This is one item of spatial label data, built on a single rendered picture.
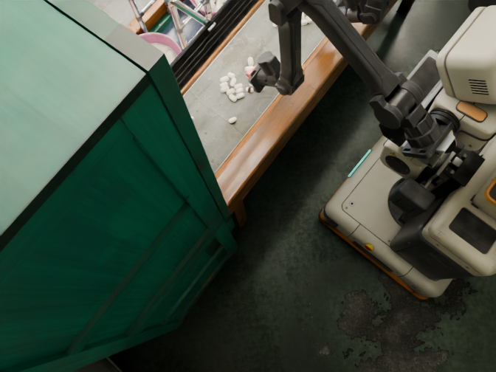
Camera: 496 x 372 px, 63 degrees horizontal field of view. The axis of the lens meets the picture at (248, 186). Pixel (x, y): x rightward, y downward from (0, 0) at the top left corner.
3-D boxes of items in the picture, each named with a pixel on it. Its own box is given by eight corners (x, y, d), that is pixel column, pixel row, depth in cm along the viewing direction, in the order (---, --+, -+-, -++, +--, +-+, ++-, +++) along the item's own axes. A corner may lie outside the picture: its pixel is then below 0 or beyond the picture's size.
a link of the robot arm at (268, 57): (288, 97, 134) (304, 78, 135) (271, 70, 127) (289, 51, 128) (266, 91, 143) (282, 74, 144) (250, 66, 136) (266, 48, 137)
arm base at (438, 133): (428, 159, 102) (455, 125, 104) (413, 136, 98) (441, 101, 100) (402, 156, 109) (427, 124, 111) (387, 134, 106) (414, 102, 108)
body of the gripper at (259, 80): (246, 80, 145) (259, 82, 139) (263, 59, 147) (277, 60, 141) (255, 93, 149) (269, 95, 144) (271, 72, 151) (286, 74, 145)
